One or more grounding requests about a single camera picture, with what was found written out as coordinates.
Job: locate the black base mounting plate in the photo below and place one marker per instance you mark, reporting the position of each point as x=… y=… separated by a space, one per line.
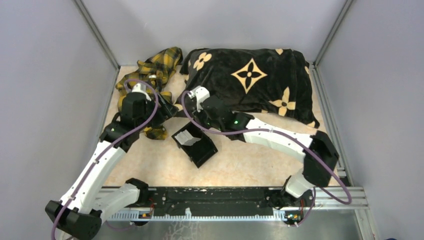
x=214 y=201

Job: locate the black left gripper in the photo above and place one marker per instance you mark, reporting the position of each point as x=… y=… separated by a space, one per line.
x=167 y=111

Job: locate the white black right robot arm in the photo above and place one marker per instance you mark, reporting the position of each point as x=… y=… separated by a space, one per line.
x=316 y=152

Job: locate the aluminium front frame rail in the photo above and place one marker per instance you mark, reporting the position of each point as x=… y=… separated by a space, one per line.
x=330 y=199

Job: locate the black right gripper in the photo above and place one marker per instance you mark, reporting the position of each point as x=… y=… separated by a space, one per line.
x=198 y=117

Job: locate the white credit card stack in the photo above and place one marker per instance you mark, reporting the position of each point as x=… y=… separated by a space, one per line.
x=185 y=138

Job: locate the yellow plaid cloth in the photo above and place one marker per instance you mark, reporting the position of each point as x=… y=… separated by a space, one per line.
x=156 y=71

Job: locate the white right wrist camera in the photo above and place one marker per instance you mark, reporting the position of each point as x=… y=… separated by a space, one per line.
x=200 y=94

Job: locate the black floral pillow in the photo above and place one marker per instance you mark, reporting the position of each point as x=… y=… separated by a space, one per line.
x=254 y=80

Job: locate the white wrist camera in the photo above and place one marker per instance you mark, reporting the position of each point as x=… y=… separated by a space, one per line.
x=200 y=94
x=141 y=88

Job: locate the black plastic card tray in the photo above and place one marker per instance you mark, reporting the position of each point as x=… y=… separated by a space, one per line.
x=202 y=150

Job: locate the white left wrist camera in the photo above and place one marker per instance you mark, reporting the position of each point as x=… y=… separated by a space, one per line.
x=141 y=88

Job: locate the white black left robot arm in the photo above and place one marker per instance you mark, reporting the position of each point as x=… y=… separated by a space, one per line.
x=79 y=214

